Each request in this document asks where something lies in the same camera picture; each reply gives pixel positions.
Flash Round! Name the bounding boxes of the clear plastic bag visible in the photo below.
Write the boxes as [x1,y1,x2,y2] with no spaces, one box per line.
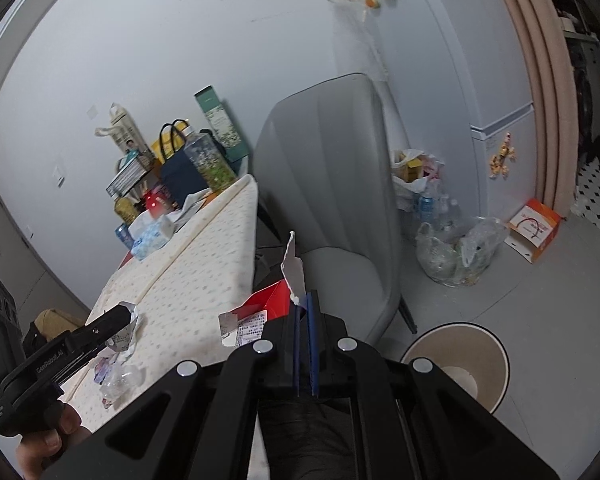
[415,216,508,288]

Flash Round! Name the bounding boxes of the blue white tissue pack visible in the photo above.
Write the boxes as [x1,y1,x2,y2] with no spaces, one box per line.
[129,212,176,261]

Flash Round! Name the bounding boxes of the person's left hand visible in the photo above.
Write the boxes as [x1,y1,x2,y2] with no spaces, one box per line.
[17,402,93,480]

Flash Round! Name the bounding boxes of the tall green box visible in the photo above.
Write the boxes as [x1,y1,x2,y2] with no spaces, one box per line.
[194,85,251,163]

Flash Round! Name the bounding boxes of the navy paper bag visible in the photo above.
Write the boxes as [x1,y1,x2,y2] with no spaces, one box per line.
[160,122,216,206]

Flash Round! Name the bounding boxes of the grey upholstered chair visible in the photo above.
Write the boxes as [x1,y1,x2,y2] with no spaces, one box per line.
[252,72,418,351]

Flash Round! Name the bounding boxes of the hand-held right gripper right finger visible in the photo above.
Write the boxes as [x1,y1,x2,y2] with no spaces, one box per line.
[305,290,563,480]

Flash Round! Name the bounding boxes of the white plastic bag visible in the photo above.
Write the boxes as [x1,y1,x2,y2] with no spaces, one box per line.
[391,149,443,211]

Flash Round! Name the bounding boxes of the tan bag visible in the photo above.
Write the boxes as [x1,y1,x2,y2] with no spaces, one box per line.
[34,308,88,333]

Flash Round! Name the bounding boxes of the cream waste bin black rim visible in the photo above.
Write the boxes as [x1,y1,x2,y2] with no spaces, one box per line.
[399,322,511,416]

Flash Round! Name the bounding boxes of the orange white cardboard box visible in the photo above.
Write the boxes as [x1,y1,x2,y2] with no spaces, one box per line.
[504,198,563,264]

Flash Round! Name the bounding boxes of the white refrigerator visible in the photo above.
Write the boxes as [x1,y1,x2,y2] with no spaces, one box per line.
[330,0,546,226]

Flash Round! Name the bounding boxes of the silver white wrapper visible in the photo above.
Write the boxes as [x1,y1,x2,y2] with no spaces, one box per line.
[100,301,141,361]

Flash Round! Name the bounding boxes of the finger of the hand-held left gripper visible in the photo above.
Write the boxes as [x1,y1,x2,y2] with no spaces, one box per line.
[67,306,132,357]

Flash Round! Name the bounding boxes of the yellow glass bottle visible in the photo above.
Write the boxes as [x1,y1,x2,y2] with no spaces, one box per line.
[114,195,141,223]

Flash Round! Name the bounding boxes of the wire basket with papers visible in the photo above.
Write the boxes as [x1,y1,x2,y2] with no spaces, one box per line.
[105,152,156,198]

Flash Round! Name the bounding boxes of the clear floral print bottle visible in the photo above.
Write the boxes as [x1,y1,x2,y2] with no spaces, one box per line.
[182,127,238,193]

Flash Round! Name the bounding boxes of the yellow figurine fridge magnet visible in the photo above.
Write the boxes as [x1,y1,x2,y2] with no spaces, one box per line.
[489,132,518,178]

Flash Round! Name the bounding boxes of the blue label plastic bottle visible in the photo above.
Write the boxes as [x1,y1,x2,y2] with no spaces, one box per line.
[417,192,436,223]

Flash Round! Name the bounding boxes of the red container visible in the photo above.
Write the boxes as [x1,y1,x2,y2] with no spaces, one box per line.
[142,187,173,218]

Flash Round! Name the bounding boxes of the clear plastic wrapper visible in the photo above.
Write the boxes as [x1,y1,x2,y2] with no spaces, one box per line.
[92,355,148,408]

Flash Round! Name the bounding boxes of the yellow bag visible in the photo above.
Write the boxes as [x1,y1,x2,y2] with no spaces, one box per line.
[152,120,191,166]

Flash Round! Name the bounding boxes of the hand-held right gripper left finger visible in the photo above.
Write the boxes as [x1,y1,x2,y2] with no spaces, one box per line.
[42,304,303,480]

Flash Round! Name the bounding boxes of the torn red white carton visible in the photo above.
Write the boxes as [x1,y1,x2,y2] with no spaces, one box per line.
[219,231,306,348]

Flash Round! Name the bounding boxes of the pink door frame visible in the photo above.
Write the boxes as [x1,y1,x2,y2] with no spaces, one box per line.
[482,0,581,216]

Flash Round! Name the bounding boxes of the white hanging net bag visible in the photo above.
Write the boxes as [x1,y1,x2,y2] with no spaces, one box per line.
[327,0,391,81]

